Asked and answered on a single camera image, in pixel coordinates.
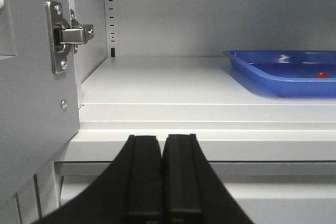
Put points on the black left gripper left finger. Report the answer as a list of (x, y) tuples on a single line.
[(129, 190)]

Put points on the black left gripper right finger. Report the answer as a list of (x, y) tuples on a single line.
[(193, 193)]

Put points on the red plastic spoon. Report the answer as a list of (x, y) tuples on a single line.
[(321, 75)]

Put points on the grey lower cabinet shelf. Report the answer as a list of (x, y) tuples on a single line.
[(241, 128)]

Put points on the grey cabinet door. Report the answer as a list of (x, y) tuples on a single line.
[(39, 112)]

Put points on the metal cabinet door hinge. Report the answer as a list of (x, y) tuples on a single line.
[(64, 35)]

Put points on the blue plastic tray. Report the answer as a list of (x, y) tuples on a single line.
[(288, 73)]

